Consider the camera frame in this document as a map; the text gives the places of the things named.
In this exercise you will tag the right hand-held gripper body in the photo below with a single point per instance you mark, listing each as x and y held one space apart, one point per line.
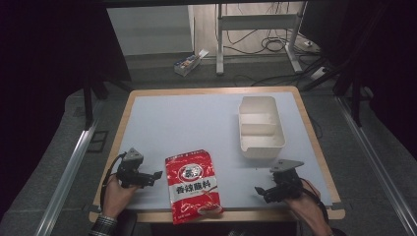
286 185

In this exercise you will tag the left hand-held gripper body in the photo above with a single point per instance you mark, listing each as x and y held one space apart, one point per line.
131 173

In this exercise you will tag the person's left hand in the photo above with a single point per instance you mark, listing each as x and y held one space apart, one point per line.
114 198

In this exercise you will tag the person's right hand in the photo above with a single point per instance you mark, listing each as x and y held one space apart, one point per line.
309 206

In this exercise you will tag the red seasoning packet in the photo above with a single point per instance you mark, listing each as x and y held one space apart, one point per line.
193 187

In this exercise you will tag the wooden table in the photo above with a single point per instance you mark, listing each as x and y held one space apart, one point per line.
321 214

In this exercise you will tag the dark floor socket plate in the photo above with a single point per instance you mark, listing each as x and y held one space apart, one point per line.
97 141

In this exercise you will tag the white plastic divided bin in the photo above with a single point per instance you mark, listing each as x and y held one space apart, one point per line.
260 129

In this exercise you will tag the pale blue table mat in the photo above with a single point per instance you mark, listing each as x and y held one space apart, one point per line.
196 124

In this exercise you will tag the black metal stand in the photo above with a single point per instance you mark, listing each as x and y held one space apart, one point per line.
88 105

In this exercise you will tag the small open cardboard box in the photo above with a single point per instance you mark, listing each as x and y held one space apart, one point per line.
188 63

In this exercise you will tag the white power strip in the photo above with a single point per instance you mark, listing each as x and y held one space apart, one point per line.
318 73

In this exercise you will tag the dark curtain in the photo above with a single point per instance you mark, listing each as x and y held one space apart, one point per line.
387 65
42 65

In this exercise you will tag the white power adapter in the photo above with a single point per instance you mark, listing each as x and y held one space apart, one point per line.
311 46

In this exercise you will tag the white board panel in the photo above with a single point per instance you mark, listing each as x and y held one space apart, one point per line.
150 29

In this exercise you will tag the aluminium floor rail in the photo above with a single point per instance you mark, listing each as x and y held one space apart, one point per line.
65 180
377 160

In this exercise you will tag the white metal desk frame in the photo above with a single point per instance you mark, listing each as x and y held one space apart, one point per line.
255 22

